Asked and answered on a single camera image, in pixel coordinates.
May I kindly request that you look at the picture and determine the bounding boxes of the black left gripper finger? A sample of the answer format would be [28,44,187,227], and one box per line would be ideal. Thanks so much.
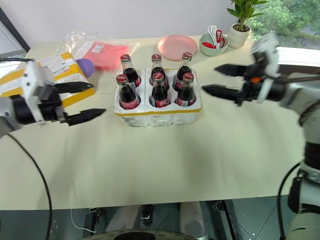
[65,108,107,127]
[54,81,96,95]

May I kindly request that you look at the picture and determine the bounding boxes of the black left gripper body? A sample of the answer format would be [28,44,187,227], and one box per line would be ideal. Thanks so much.
[36,84,69,124]

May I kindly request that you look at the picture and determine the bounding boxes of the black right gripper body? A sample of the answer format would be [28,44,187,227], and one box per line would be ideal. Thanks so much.
[235,62,268,108]

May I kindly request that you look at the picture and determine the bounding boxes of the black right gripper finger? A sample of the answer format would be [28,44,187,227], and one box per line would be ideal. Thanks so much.
[214,63,249,79]
[201,84,243,102]

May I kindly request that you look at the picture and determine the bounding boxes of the yellow taped cardboard box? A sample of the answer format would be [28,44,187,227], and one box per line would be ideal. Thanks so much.
[0,51,97,109]

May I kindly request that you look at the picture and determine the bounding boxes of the glass cola bottle red cap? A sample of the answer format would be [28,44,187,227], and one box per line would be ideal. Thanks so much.
[115,73,141,110]
[172,51,194,92]
[174,71,197,107]
[150,53,171,92]
[150,71,172,109]
[119,53,142,88]

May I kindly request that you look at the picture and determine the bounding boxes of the white foam crate yellow tape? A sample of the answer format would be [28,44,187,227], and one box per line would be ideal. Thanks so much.
[112,67,203,128]

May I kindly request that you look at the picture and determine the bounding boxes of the purple rounded object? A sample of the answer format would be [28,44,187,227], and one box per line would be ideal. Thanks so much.
[75,58,96,78]

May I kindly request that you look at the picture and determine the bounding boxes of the pale green bowl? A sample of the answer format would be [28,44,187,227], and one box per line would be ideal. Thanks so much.
[198,33,229,57]

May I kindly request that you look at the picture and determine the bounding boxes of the white ribbed plant pot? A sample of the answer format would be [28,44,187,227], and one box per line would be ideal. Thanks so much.
[227,22,252,49]

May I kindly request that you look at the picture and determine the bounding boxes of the white whisk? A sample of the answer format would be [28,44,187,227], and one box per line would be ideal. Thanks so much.
[206,24,221,49]

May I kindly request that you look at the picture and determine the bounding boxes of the red folded cloth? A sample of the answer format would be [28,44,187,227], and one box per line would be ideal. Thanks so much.
[81,41,130,71]

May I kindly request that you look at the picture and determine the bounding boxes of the pink round plate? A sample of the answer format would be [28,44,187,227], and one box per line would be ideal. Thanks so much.
[157,34,199,62]

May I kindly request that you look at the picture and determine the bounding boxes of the green leafy plant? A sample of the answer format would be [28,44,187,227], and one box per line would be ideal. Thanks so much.
[226,0,270,32]

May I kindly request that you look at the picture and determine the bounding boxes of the white window sill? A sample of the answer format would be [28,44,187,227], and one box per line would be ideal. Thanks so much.
[275,45,320,68]

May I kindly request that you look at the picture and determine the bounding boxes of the grey cylinder under table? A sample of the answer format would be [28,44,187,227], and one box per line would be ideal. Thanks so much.
[104,204,141,234]
[179,200,209,240]

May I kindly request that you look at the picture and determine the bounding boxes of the red handled scissors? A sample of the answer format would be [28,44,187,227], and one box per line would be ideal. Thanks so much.
[215,29,224,49]

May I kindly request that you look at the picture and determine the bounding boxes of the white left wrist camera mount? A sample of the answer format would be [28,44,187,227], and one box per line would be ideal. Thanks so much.
[21,60,56,124]

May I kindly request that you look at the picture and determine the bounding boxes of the dark window frame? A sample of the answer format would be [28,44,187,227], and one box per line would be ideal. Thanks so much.
[0,5,31,55]

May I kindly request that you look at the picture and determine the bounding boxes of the black table frame bracket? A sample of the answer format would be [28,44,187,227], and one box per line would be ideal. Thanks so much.
[83,206,101,232]

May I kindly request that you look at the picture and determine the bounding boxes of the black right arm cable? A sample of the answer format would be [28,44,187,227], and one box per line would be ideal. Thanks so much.
[276,161,302,240]

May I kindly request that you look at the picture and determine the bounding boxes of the thin white cable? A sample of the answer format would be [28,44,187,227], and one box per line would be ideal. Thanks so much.
[70,208,98,235]

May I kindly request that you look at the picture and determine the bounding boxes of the black table frame leg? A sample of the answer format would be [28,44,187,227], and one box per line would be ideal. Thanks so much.
[211,199,245,240]

